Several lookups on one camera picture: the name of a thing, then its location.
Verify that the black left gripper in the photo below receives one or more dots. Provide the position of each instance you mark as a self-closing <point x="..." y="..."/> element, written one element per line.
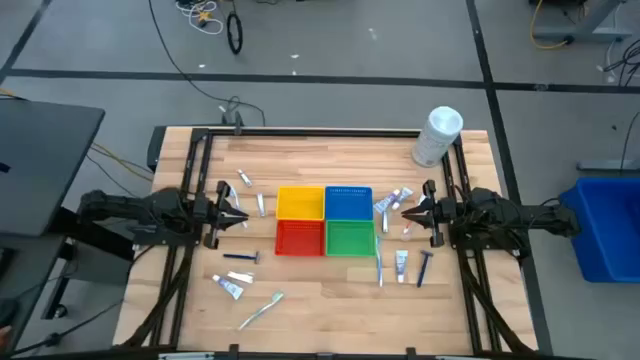
<point x="210" y="215"/>

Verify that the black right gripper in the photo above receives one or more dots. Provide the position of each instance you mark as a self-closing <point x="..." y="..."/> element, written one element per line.
<point x="440" y="215"/>

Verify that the red white toothbrush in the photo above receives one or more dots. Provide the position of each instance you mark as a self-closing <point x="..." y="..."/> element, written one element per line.
<point x="407" y="231"/>

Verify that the blue bristle toothbrush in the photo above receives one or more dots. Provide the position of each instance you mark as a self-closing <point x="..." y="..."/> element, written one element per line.
<point x="235" y="195"/>

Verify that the toothpaste tube purple print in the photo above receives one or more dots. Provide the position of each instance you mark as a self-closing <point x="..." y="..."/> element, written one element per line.
<point x="385" y="204"/>

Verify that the toothpaste tube blue print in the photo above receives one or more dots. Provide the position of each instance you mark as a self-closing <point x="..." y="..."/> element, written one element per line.
<point x="227" y="286"/>

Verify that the green toothbrush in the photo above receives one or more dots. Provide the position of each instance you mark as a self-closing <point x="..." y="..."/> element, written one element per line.
<point x="260" y="311"/>

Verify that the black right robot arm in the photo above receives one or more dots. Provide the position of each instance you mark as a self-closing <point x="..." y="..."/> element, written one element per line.
<point x="500" y="212"/>

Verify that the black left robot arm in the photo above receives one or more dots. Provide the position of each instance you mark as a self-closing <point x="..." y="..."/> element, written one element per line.
<point x="125" y="207"/>

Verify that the yellow plastic basket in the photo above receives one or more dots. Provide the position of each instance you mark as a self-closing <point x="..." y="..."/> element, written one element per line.
<point x="300" y="202"/>

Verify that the blue plastic basket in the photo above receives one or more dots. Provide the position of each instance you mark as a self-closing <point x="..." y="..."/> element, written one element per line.
<point x="349" y="204"/>

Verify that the green plastic basket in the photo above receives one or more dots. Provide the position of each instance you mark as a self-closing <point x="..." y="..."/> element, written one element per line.
<point x="351" y="239"/>

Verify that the red plastic basket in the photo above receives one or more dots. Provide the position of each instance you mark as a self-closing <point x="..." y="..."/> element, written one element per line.
<point x="300" y="239"/>

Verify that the white wipes canister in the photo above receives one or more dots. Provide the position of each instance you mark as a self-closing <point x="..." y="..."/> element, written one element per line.
<point x="437" y="137"/>

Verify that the dark table clamp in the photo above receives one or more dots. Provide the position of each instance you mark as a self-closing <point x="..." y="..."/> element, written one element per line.
<point x="237" y="122"/>

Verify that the blue storage bin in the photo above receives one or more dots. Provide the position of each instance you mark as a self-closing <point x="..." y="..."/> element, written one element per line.
<point x="605" y="225"/>

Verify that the black desk leg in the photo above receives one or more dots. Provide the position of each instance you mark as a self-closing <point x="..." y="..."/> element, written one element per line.
<point x="56" y="300"/>

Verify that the dark grey desk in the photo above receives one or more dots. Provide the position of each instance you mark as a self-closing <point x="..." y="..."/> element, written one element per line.
<point x="45" y="160"/>

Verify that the grey floor foot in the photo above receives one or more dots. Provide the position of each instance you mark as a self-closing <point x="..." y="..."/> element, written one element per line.
<point x="610" y="165"/>

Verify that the grey desk leg base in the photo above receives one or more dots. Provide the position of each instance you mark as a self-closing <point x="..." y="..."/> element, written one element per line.
<point x="580" y="34"/>

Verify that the black aluminium table frame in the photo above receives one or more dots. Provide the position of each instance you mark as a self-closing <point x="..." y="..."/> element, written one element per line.
<point x="320" y="133"/>

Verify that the silver aluminium bracket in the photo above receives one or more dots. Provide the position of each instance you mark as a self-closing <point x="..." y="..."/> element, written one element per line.
<point x="185" y="356"/>
<point x="457" y="357"/>

